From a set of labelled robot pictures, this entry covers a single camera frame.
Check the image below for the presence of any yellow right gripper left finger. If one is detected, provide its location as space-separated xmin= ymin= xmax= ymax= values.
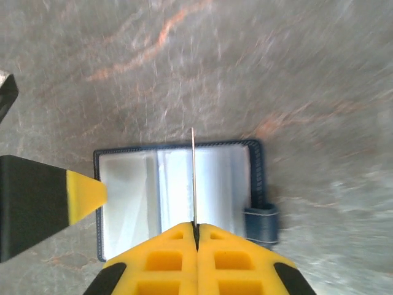
xmin=82 ymin=222 xmax=197 ymax=295

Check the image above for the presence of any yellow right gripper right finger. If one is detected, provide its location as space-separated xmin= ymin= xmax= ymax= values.
xmin=196 ymin=222 xmax=317 ymax=295

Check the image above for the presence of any navy blue card holder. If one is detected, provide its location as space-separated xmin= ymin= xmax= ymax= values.
xmin=93 ymin=140 xmax=280 ymax=262

